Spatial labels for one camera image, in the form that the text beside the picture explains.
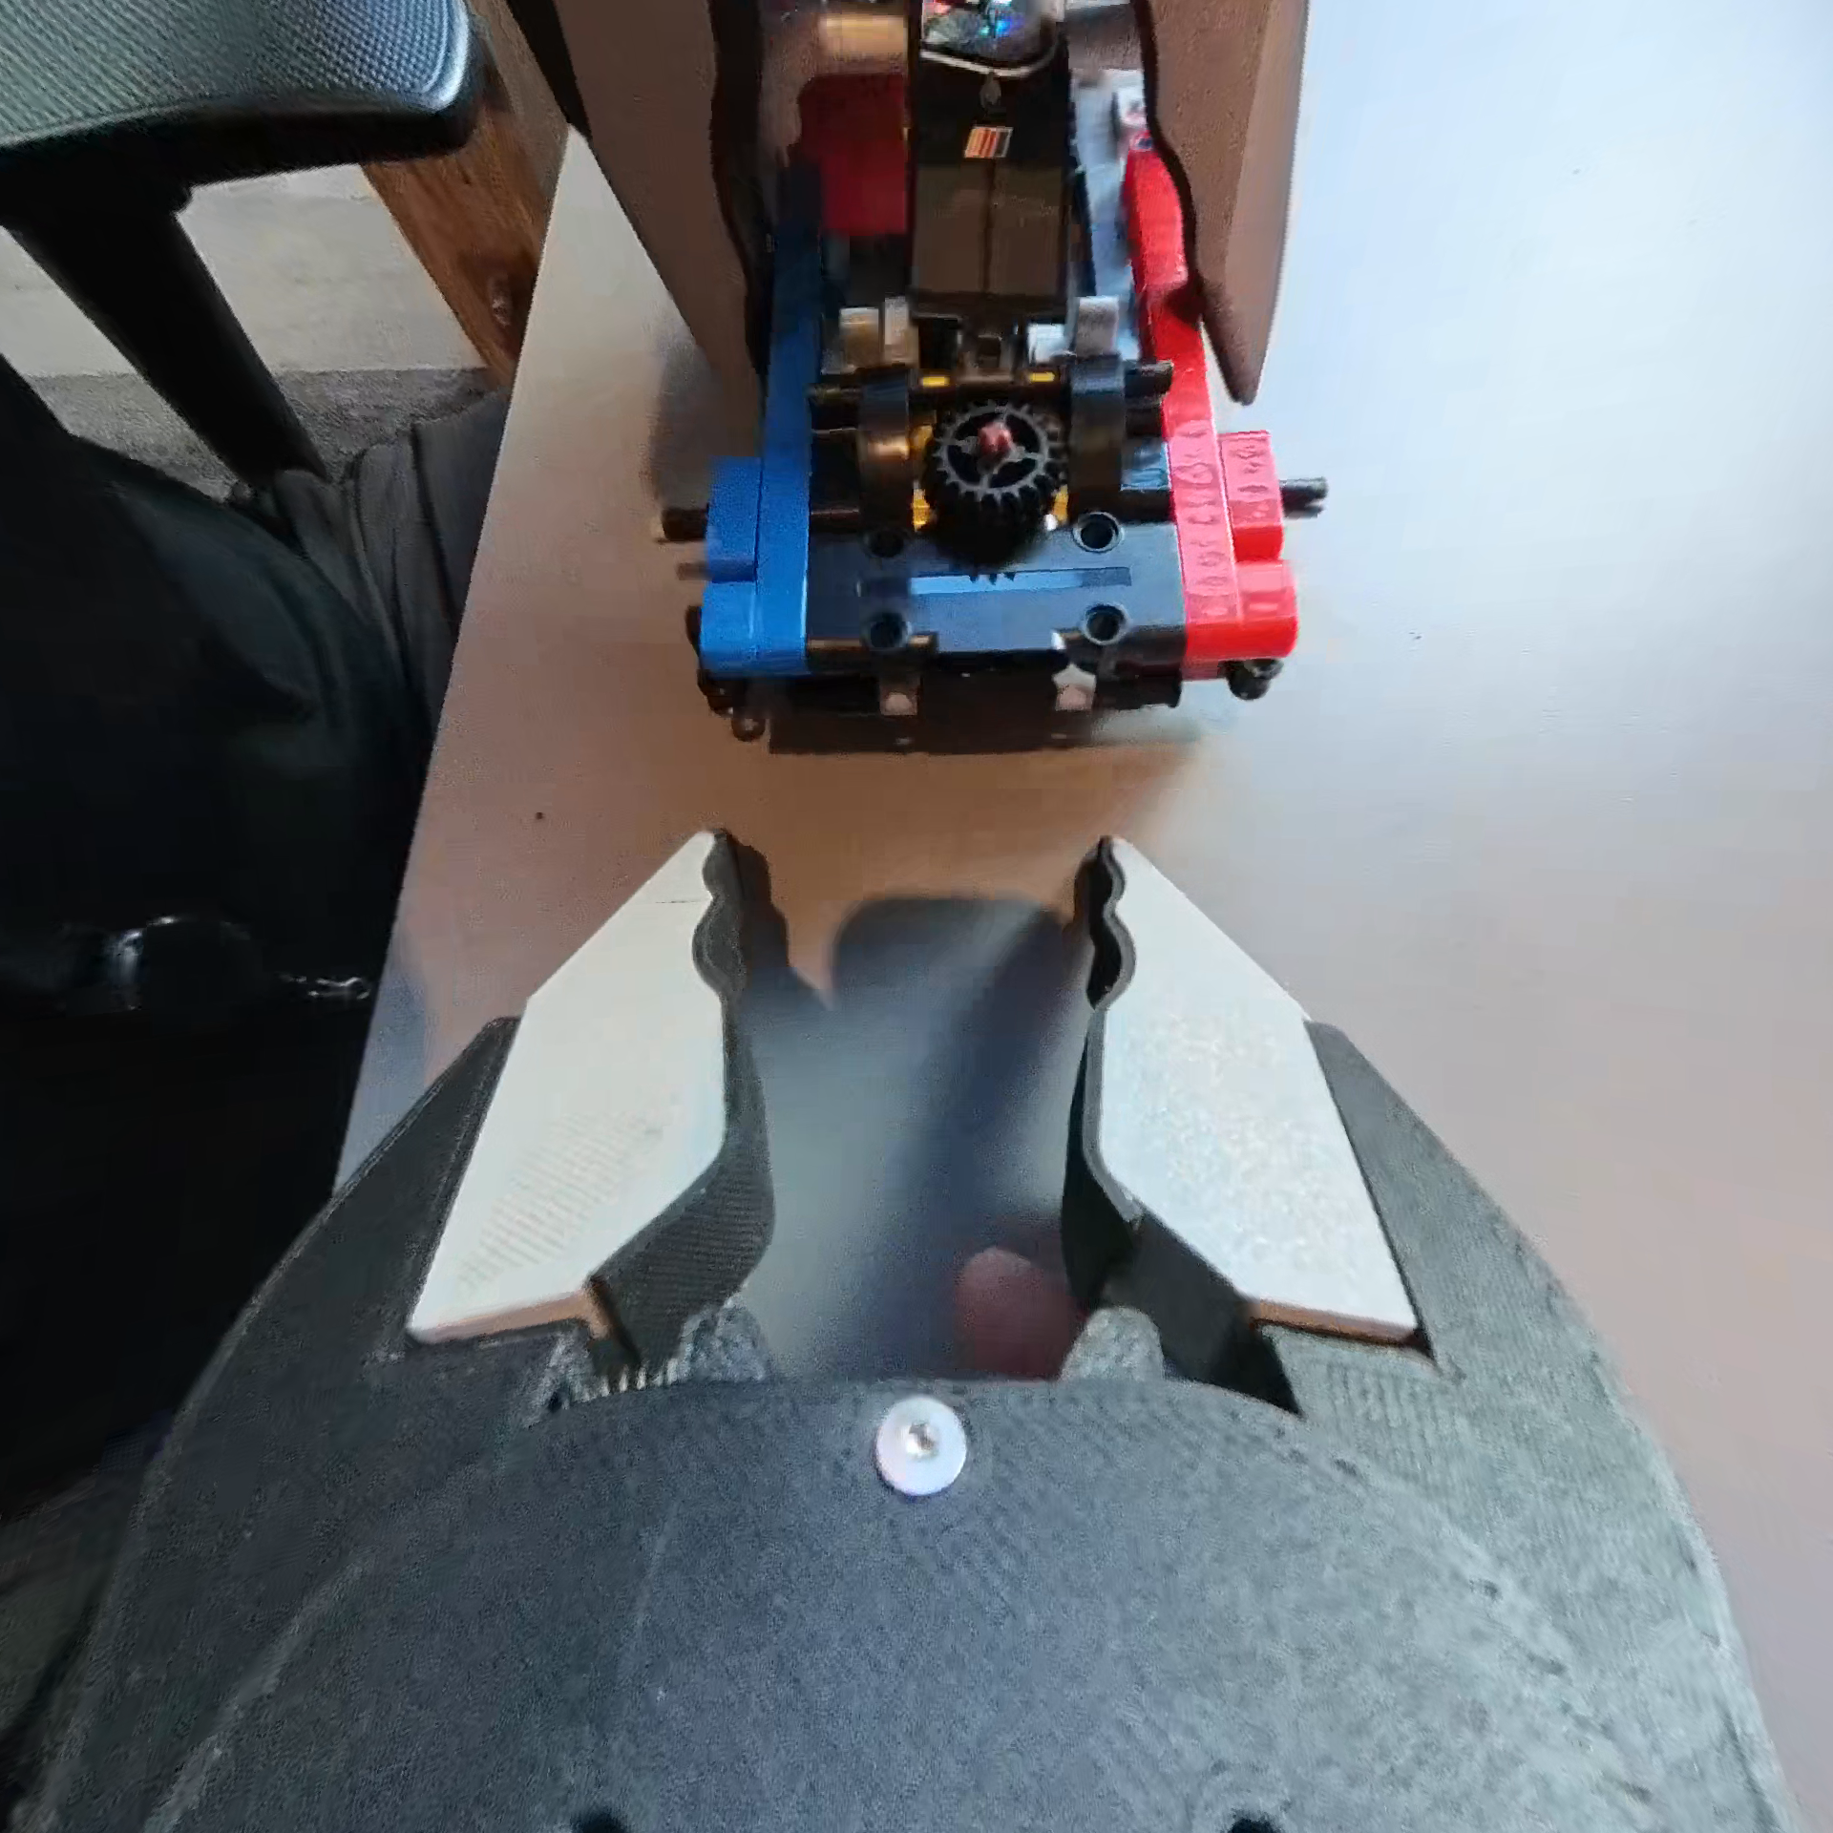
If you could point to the person's right hand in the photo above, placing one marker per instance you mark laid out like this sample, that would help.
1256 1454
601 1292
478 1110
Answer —
1010 1311

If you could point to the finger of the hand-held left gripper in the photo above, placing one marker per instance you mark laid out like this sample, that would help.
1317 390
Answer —
1240 142
659 142

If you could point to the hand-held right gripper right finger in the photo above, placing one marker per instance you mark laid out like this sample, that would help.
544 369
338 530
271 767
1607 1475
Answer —
1231 1146

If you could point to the black office chair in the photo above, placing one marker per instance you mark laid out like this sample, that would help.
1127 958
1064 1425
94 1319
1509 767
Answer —
214 85

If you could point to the toy brick car chassis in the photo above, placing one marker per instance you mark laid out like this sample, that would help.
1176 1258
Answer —
988 588

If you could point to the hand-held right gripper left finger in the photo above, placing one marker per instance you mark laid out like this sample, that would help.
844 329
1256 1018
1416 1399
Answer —
587 1146

